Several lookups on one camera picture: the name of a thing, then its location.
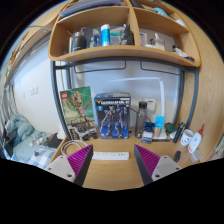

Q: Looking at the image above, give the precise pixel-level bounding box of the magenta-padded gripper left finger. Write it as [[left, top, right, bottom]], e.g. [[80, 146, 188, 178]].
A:
[[44, 143, 95, 187]]

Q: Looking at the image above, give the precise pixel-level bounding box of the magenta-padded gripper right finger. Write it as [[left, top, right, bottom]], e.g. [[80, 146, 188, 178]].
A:
[[133, 143, 183, 187]]

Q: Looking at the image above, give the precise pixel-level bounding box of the translucent plastic cap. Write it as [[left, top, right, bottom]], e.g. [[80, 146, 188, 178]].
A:
[[190, 148, 203, 164]]

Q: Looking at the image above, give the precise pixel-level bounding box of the dark blue small carton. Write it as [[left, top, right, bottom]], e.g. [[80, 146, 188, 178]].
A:
[[140, 121, 156, 145]]

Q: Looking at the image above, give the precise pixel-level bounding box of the black electric shaver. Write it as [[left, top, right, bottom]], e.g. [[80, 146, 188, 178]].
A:
[[172, 121, 187, 144]]

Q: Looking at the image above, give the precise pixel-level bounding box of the white lotion bottle red cap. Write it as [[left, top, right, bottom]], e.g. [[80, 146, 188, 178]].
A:
[[187, 124, 206, 154]]

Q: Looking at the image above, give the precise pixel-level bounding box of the bed with bedding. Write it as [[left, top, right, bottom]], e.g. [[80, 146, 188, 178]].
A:
[[0, 113, 63, 169]]

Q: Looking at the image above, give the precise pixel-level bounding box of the clear bottle with dark cap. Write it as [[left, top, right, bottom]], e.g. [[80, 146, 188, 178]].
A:
[[134, 100, 148, 139]]

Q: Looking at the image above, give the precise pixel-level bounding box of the white power strip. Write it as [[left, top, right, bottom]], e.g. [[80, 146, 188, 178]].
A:
[[92, 151, 130, 161]]

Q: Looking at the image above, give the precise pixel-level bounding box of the green toy figure box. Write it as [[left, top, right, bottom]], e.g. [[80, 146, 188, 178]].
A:
[[59, 86, 99, 142]]

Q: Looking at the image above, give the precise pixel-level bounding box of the white desk lamp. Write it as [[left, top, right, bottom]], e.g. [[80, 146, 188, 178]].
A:
[[108, 76, 167, 139]]

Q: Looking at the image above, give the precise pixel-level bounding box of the blue robot model box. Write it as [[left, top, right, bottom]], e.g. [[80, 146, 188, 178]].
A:
[[93, 92, 132, 140]]

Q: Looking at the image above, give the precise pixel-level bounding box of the wooden shelf unit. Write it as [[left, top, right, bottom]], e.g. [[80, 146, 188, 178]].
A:
[[48, 0, 202, 68]]

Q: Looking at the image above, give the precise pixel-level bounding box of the white wall switch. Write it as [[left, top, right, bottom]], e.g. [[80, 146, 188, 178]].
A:
[[29, 85, 39, 96]]

